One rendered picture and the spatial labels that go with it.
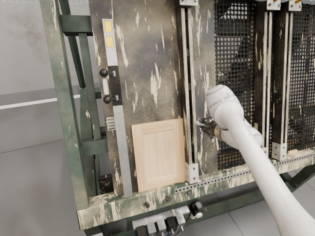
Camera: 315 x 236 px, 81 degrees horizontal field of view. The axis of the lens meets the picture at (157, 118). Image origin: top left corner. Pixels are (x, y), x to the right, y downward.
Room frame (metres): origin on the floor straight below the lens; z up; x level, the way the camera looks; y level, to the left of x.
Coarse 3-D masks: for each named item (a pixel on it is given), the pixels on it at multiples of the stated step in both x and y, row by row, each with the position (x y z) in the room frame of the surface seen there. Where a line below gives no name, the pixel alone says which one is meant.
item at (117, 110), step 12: (108, 36) 0.91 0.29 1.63; (108, 48) 0.87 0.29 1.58; (108, 60) 0.84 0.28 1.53; (120, 108) 0.73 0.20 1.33; (120, 120) 0.69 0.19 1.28; (120, 132) 0.66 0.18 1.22; (120, 144) 0.62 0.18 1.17; (120, 156) 0.58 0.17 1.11; (120, 168) 0.55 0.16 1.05; (132, 192) 0.48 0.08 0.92
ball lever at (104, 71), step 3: (102, 69) 0.71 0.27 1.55; (105, 69) 0.72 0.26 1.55; (99, 72) 0.71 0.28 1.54; (102, 72) 0.70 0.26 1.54; (105, 72) 0.71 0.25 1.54; (108, 72) 0.75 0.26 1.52; (114, 72) 0.80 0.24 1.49; (102, 75) 0.70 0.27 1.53; (105, 75) 0.70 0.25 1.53; (114, 75) 0.79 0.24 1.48
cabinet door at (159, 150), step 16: (144, 128) 0.73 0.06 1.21; (160, 128) 0.75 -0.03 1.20; (176, 128) 0.79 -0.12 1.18; (144, 144) 0.68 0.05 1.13; (160, 144) 0.71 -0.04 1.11; (176, 144) 0.73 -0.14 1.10; (144, 160) 0.62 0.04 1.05; (160, 160) 0.65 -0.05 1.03; (176, 160) 0.68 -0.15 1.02; (144, 176) 0.57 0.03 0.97; (160, 176) 0.60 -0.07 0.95; (176, 176) 0.62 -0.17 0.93
